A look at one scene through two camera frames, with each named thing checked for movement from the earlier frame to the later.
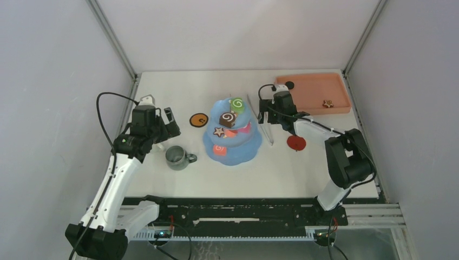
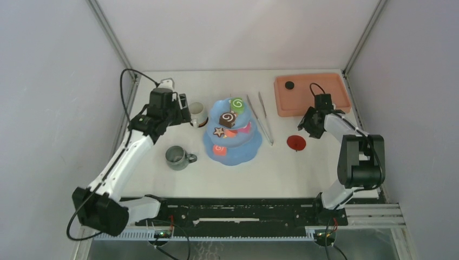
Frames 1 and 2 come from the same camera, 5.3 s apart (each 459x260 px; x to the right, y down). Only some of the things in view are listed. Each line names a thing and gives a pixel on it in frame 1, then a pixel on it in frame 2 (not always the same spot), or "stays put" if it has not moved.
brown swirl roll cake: (228, 119) stays put
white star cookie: (218, 131) stays put
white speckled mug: (158, 147) to (198, 116)
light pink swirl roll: (220, 150) stays put
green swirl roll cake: (237, 105) stays put
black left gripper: (170, 130) to (183, 115)
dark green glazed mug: (177, 159) stays put
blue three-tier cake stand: (232, 137) stays put
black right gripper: (267, 105) to (305, 123)
